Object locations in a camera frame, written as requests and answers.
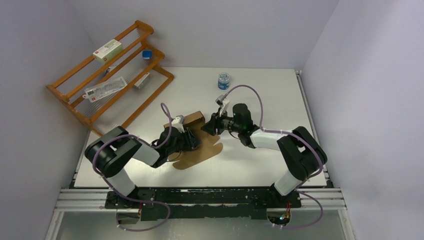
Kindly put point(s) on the orange wooden rack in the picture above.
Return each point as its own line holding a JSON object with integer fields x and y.
{"x": 124, "y": 106}

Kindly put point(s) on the aluminium frame rails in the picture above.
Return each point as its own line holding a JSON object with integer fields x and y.
{"x": 276, "y": 95}

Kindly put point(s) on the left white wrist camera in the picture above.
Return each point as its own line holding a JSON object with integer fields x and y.
{"x": 178, "y": 123}

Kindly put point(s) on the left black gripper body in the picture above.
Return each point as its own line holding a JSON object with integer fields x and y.
{"x": 182, "y": 143}

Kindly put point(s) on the small grey white box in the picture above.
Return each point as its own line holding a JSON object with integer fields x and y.
{"x": 143, "y": 80}

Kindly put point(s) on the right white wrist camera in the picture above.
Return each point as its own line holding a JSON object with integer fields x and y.
{"x": 223, "y": 103}

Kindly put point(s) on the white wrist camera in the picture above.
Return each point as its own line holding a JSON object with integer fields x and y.
{"x": 223, "y": 103}
{"x": 178, "y": 123}

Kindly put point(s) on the green white carton box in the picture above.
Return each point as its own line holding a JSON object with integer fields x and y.
{"x": 108, "y": 51}

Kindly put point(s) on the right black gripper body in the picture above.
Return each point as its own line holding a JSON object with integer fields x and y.
{"x": 227, "y": 123}

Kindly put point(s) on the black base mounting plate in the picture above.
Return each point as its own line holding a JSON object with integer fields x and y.
{"x": 153, "y": 204}

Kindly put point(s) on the blue white round jar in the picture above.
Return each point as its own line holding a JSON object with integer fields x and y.
{"x": 224, "y": 80}

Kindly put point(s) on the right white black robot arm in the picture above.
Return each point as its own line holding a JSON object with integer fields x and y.
{"x": 302, "y": 154}

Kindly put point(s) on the clear plastic packet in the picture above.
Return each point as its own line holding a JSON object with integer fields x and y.
{"x": 104, "y": 89}

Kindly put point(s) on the brown cardboard box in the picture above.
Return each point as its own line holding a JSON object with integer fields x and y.
{"x": 209, "y": 145}

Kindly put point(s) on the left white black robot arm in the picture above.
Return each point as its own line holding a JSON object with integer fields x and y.
{"x": 110, "y": 153}

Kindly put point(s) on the small blue cube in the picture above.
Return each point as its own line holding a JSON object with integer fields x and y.
{"x": 147, "y": 54}

